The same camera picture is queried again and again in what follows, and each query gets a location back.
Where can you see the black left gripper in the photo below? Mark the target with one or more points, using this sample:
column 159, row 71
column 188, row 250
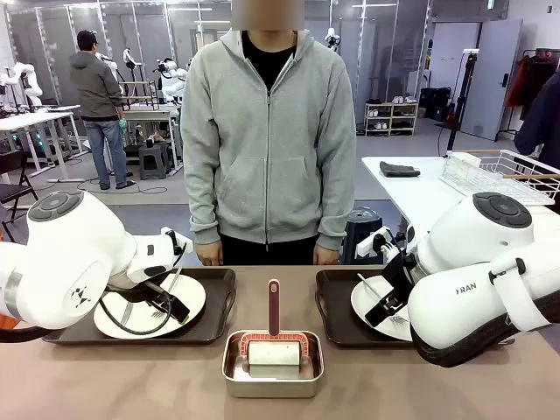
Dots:
column 153, row 292

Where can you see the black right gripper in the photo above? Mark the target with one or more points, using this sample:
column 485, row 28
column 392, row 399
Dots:
column 399, row 275

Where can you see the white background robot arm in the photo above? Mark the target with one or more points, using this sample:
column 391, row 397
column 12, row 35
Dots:
column 22, row 79
column 332, row 38
column 172, row 81

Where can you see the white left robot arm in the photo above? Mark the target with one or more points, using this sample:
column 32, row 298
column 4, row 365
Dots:
column 65, row 245

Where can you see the person's right forearm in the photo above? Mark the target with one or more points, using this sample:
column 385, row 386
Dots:
column 201, row 197

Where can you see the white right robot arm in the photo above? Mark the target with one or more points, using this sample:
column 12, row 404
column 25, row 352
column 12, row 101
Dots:
column 472, row 302

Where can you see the person's left forearm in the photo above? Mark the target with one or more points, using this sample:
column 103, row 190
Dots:
column 337, row 197

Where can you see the person's right hand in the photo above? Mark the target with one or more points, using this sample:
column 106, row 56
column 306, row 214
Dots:
column 209, row 254

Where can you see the person's left hand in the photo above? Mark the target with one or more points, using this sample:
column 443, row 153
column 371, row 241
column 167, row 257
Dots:
column 327, row 256

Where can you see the silver fork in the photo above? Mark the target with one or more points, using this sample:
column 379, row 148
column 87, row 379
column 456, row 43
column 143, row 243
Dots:
column 396, row 321
column 127, row 312

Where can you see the white round plate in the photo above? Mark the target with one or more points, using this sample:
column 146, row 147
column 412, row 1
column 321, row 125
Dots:
column 192, row 297
column 362, row 304

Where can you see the silver cutlery piece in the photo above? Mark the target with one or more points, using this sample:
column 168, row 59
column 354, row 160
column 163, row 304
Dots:
column 366, row 282
column 176, row 277

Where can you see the dark brown plastic tray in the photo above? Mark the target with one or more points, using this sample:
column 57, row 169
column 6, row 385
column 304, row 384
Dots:
column 214, row 284
column 334, row 306

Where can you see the dark plastic stool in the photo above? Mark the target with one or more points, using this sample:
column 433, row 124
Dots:
column 363, row 232

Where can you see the rectangular steel container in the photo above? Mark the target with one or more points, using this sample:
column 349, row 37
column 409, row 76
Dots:
column 271, row 387

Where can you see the white side table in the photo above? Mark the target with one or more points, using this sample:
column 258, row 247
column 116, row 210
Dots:
column 407, row 192

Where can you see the dark grey folded cloth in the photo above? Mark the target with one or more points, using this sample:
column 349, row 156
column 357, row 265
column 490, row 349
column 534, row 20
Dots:
column 398, row 170

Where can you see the grey step stool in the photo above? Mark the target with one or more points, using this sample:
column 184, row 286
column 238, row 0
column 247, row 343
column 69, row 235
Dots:
column 153, row 159

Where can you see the person in grey hoodie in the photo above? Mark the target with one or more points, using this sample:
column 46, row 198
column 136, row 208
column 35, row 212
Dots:
column 267, row 153

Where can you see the wooden shoe rack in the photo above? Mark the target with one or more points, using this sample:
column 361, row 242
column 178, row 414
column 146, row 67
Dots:
column 391, row 118

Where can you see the black folding chair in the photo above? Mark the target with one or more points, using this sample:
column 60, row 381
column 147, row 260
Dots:
column 15, row 192

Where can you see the black bag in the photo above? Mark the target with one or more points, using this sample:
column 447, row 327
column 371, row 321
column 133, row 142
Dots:
column 435, row 102

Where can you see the black tripod stand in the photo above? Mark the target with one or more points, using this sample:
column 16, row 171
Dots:
column 464, row 96

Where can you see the man in dark grey hoodie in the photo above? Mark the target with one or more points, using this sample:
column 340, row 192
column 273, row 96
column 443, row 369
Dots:
column 94, row 87

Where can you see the dark navy jacket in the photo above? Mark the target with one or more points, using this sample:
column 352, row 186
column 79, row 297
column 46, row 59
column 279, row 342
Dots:
column 542, row 122

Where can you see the white desk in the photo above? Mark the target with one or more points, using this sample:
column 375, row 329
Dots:
column 35, row 118

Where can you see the grey blue door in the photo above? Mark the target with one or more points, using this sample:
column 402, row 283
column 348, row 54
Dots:
column 490, row 79

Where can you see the orange red jacket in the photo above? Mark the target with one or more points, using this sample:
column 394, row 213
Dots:
column 518, row 83

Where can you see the black clothes rack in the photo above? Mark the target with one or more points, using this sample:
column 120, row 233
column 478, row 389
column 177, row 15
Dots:
column 540, row 54

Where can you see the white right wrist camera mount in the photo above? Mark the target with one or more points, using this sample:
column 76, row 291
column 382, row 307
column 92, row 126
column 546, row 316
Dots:
column 371, row 244

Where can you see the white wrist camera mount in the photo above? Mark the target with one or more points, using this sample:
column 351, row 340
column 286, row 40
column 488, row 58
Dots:
column 177, row 240
column 371, row 244

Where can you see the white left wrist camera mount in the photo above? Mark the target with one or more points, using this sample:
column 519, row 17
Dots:
column 177, row 240

